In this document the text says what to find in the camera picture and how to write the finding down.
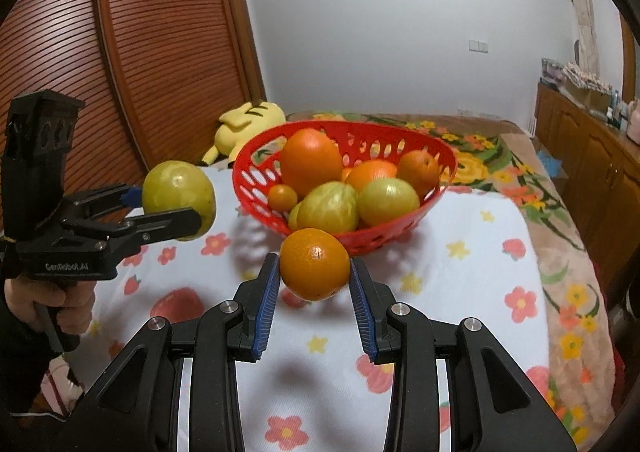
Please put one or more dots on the brown wooden cabinet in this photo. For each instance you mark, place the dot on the brown wooden cabinet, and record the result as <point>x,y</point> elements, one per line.
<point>590,152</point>

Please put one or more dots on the person's left hand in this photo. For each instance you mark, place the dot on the person's left hand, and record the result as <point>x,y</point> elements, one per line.
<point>80,304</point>

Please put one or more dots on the green citrus fruit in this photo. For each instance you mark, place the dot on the green citrus fruit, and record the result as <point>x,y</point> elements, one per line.
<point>175,192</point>

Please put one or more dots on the brown louvered wooden wardrobe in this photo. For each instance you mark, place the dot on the brown louvered wooden wardrobe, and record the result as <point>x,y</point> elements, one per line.
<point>150,32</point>

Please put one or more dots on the medium orange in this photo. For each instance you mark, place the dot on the medium orange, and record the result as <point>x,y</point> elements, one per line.
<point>314,264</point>
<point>370,174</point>
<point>419,171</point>

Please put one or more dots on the patterned fabric box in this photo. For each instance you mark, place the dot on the patterned fabric box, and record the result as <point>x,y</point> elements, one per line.
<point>580,77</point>

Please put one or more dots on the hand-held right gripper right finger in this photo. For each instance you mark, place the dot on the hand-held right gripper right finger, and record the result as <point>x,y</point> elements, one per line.
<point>361,312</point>

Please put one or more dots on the small tangerine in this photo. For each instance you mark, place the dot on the small tangerine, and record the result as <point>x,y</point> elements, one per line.
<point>346,174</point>
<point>282,197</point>

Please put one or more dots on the beige lace curtain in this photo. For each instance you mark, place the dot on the beige lace curtain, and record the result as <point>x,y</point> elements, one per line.
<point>582,7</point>

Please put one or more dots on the white floral printed cloth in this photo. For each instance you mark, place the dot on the white floral printed cloth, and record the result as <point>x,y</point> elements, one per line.
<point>475,257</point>

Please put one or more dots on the large orange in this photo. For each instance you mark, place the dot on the large orange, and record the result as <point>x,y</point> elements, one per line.
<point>310,159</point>

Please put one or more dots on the person's left forearm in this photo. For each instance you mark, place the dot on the person's left forearm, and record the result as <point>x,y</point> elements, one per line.
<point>20,367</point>

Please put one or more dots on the beige floral blanket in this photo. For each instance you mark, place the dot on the beige floral blanket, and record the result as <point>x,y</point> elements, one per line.
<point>550,232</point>

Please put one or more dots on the yellow plush toy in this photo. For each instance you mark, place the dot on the yellow plush toy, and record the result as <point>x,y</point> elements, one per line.
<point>245,124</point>

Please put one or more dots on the red perforated plastic basket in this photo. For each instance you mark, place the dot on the red perforated plastic basket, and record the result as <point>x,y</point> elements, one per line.
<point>380,239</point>

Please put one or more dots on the pink jug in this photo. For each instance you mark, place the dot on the pink jug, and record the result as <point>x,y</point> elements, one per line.
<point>635,124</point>

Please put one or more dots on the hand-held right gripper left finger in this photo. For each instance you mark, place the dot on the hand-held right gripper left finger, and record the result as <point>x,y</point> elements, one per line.
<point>265,307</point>

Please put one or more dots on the white wall switch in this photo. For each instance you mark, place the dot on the white wall switch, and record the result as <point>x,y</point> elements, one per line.
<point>479,45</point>

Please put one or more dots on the wooden window frame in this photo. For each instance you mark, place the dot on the wooden window frame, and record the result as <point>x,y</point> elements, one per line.
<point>628,57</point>

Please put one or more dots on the yellow-green pear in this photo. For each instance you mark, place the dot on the yellow-green pear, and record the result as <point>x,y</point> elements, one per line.
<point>387,202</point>

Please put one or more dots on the large yellow-green citrus fruit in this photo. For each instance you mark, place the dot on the large yellow-green citrus fruit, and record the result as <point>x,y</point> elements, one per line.
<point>330,207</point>

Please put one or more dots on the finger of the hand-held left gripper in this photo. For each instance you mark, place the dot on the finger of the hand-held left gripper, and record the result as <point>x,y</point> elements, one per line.
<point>132,196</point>
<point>165,224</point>

